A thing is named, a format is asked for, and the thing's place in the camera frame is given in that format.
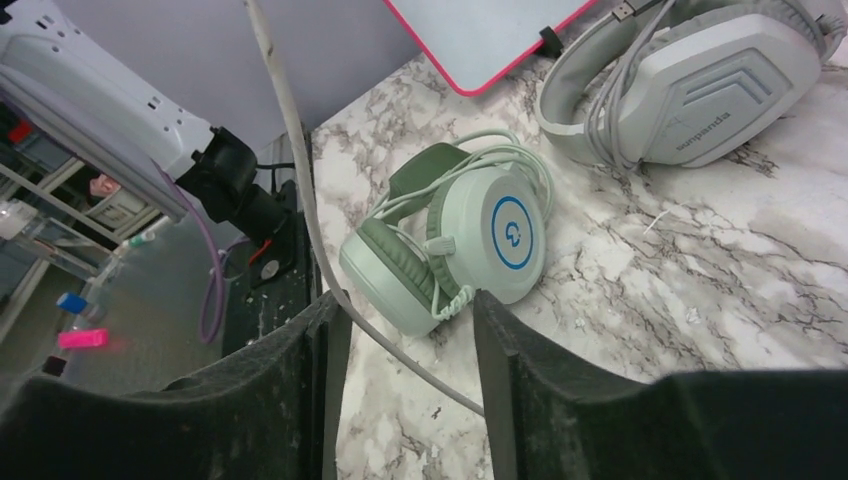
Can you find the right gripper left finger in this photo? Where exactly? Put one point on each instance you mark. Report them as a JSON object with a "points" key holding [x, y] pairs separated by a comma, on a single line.
{"points": [[270, 410]]}

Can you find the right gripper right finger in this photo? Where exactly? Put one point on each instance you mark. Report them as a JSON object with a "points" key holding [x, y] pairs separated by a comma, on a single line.
{"points": [[551, 414]]}

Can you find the green headphones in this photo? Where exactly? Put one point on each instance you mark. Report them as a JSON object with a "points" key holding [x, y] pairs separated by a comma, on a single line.
{"points": [[458, 217]]}

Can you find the grey white gaming headset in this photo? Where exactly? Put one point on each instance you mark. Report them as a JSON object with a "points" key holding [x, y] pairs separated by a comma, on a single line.
{"points": [[684, 83]]}

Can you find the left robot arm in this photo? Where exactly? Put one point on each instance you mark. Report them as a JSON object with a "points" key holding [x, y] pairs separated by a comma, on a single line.
{"points": [[52, 71]]}

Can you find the pink marker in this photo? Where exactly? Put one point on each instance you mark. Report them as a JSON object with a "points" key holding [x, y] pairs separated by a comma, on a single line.
{"points": [[80, 339]]}

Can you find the blue capped bottle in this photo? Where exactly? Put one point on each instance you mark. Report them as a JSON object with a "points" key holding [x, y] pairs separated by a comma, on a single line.
{"points": [[79, 306]]}

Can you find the pink framed whiteboard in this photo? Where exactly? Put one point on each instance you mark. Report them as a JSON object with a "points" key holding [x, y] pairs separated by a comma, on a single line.
{"points": [[474, 43]]}

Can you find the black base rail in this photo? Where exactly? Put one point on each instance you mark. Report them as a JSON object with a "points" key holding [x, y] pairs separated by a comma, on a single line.
{"points": [[266, 290]]}

